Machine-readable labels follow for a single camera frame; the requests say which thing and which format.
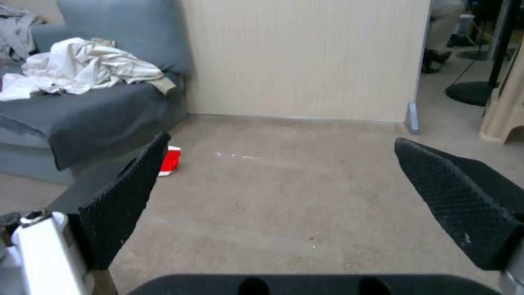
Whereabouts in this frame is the beige plastic step stool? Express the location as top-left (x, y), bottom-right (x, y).
top-left (479, 40), bottom-right (524, 145)

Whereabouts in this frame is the black stand pole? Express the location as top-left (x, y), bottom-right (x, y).
top-left (488, 0), bottom-right (524, 87)

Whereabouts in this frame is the grey fabric sofa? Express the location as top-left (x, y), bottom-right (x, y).
top-left (0, 0), bottom-right (194, 186)

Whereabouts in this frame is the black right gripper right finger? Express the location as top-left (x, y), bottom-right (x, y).
top-left (394, 137), bottom-right (524, 295)

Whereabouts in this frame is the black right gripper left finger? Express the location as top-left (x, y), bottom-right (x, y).
top-left (0, 132), bottom-right (172, 295)

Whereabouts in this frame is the grey crumpled garment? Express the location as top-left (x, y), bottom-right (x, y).
top-left (0, 0), bottom-right (43, 62)

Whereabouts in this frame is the beige ribbed partition panel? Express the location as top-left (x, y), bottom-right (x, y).
top-left (178, 0), bottom-right (432, 123)

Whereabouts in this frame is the dark grey sofa blanket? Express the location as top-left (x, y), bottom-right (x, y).
top-left (0, 82), bottom-right (169, 171)

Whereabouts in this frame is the red and white carton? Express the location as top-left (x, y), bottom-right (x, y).
top-left (158, 146), bottom-right (184, 179)

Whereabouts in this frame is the person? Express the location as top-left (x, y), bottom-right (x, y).
top-left (421, 0), bottom-right (468, 74)

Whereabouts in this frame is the crumpled white cloth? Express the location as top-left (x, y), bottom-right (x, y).
top-left (0, 37), bottom-right (165, 101)

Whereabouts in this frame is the grey metal panel foot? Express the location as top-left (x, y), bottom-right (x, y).
top-left (405, 100), bottom-right (422, 135)

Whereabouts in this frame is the grey sofa back cushion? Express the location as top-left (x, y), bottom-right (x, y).
top-left (56, 0), bottom-right (194, 74)

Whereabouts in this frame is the black round stand base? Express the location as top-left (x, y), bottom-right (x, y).
top-left (444, 82), bottom-right (499, 107)

